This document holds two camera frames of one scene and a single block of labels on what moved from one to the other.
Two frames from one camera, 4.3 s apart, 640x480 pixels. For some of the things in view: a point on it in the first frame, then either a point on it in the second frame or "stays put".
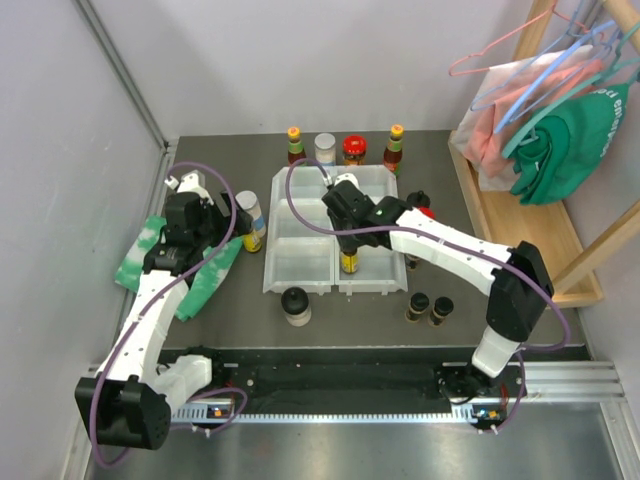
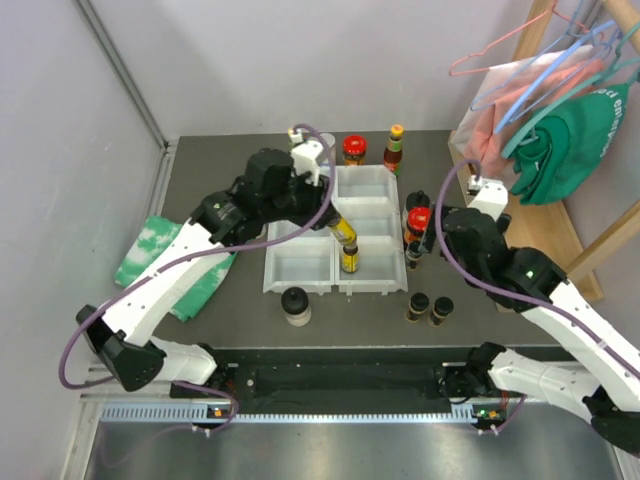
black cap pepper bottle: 418,303 stays put
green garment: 564,151 stays put
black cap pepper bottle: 443,307 stays put
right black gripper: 347,244 -> 430,238
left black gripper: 212,209 -> 316,195
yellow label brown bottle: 349,263 stays put
